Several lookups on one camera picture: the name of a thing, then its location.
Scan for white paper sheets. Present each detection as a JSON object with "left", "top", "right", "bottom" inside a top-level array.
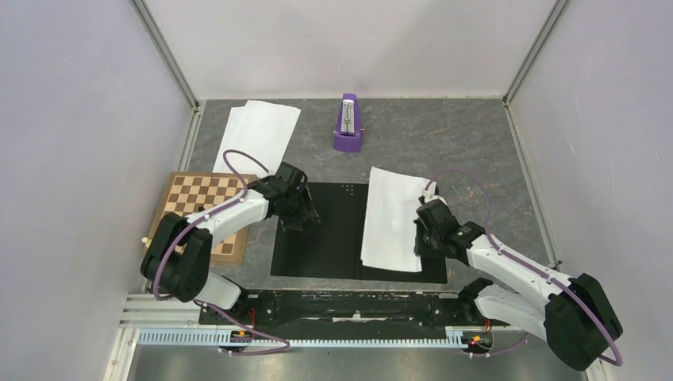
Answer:
[{"left": 360, "top": 167, "right": 428, "bottom": 273}]

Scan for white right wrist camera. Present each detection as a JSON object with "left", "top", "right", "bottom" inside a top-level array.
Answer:
[{"left": 418, "top": 187, "right": 447, "bottom": 205}]

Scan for purple metronome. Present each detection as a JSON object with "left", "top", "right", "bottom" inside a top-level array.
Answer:
[{"left": 333, "top": 93, "right": 363, "bottom": 153}]

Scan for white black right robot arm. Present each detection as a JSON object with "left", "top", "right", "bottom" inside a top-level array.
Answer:
[{"left": 414, "top": 195, "right": 624, "bottom": 371}]

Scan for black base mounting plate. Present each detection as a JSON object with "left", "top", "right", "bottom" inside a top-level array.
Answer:
[{"left": 227, "top": 284, "right": 504, "bottom": 340}]

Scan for wooden chessboard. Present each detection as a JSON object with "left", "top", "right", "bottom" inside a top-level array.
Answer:
[{"left": 146, "top": 171, "right": 256, "bottom": 265}]

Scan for blue black file folder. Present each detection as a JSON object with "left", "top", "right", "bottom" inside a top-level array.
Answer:
[{"left": 270, "top": 183, "right": 448, "bottom": 284}]

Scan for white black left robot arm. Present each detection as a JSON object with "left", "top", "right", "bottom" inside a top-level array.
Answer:
[{"left": 140, "top": 162, "right": 320, "bottom": 324}]

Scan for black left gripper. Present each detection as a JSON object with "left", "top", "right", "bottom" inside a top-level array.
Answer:
[{"left": 278, "top": 183, "right": 320, "bottom": 233}]

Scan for aluminium frame rail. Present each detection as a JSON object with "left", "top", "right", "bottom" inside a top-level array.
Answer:
[{"left": 113, "top": 294, "right": 598, "bottom": 348}]

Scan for white paper stack left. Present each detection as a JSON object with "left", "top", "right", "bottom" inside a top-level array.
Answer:
[{"left": 213, "top": 100, "right": 301, "bottom": 178}]

